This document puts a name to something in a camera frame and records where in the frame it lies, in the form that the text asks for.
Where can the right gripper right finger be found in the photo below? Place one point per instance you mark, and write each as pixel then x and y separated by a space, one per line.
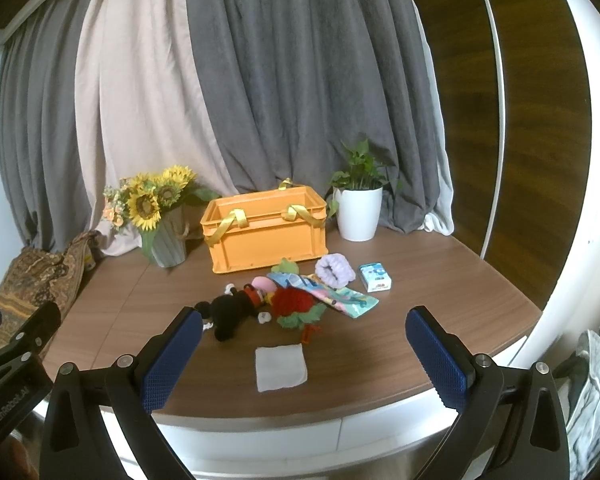
pixel 534 442

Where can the black mouse plush toy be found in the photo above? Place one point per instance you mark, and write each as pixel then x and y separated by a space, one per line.
pixel 227 311

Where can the pink plush toy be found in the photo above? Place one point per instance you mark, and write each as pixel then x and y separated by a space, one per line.
pixel 265 287

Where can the orange plastic crate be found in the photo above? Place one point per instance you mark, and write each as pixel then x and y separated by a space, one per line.
pixel 259 229

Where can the white folded cloth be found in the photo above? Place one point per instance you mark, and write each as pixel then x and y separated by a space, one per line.
pixel 280 367

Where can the colourful printed cloth pouch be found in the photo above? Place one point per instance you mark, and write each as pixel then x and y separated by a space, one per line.
pixel 345 300

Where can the green potted plant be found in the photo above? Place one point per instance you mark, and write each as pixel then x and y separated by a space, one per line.
pixel 364 172

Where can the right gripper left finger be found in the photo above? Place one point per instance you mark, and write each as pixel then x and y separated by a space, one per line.
pixel 76 442

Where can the grey curtain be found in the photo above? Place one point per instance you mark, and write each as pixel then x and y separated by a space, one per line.
pixel 284 82

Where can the blue tissue pack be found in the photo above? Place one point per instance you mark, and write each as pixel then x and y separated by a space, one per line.
pixel 375 277

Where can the grey crumpled cloth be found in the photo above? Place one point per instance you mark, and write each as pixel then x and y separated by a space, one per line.
pixel 579 394

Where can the patterned brown cushion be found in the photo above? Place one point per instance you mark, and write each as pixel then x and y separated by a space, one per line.
pixel 35 277

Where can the beige curtain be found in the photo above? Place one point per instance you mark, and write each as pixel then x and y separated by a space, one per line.
pixel 139 104

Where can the white plant pot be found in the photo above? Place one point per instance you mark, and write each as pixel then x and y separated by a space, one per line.
pixel 358 213

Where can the green plush toy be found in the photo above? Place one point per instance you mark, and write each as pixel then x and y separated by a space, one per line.
pixel 286 266

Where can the red fluffy plush toy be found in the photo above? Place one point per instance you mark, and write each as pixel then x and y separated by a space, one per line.
pixel 296 309

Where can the sunflower bouquet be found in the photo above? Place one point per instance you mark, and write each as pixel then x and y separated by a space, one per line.
pixel 144 201

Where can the purple fluffy scrunchie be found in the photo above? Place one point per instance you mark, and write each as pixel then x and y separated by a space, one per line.
pixel 335 271

